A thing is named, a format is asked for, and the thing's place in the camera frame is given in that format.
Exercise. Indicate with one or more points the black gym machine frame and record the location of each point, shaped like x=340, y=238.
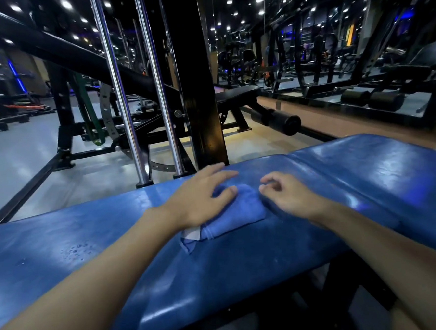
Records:
x=61, y=106

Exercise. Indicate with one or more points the black framed wall mirror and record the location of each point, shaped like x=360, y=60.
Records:
x=343, y=52

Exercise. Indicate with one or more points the person's right forearm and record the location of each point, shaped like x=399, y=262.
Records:
x=404, y=262

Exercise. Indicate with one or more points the black workout bench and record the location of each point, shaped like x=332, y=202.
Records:
x=235, y=93

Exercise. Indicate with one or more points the green resistance band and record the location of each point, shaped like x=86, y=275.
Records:
x=89, y=115

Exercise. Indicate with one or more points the blue microfibre cloth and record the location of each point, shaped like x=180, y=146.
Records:
x=239, y=209

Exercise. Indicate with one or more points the grey perforated adjustment plate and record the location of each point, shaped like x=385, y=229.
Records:
x=105, y=107

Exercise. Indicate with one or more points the person's left forearm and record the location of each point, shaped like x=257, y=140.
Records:
x=74, y=289

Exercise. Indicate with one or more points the chrome guide rod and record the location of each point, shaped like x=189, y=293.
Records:
x=118, y=84
x=159, y=82

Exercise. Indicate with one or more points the person's left hand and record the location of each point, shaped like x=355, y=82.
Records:
x=194, y=205

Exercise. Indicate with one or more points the person's right hand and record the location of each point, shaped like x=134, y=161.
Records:
x=297, y=198

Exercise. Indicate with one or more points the person's leg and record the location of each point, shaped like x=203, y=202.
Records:
x=404, y=319

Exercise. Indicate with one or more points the blue bench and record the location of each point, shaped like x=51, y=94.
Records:
x=60, y=235

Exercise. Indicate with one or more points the black machine upright column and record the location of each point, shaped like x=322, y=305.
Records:
x=199, y=98

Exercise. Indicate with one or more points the black roller pad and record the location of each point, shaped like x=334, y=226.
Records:
x=285, y=123

